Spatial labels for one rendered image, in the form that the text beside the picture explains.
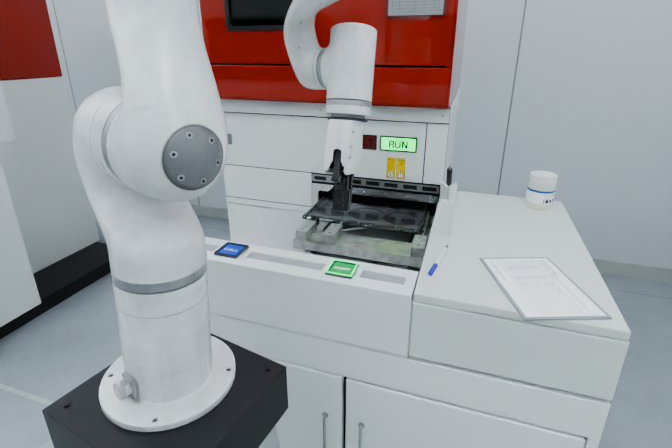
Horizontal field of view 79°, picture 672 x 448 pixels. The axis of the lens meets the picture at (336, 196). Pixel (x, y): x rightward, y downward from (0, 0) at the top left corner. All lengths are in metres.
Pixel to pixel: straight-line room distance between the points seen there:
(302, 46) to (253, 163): 0.82
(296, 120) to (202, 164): 0.98
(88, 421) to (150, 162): 0.38
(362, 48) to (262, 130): 0.80
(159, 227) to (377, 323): 0.46
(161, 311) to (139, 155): 0.22
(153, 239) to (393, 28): 0.92
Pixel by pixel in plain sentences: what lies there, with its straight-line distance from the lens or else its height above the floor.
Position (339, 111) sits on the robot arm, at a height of 1.28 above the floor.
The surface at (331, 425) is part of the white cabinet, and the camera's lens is 1.06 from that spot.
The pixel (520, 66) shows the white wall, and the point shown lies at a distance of 2.77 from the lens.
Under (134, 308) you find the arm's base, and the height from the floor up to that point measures 1.08.
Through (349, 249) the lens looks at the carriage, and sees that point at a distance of 1.11.
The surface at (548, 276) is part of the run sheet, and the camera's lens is 0.91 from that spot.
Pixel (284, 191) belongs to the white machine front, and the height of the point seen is 0.89.
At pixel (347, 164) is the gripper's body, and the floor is 1.20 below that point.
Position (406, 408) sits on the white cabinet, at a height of 0.69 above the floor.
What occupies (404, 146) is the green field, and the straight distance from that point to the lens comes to 1.32.
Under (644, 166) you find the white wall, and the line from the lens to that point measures 3.01.
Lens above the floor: 1.39
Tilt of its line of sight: 20 degrees down
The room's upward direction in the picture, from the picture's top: straight up
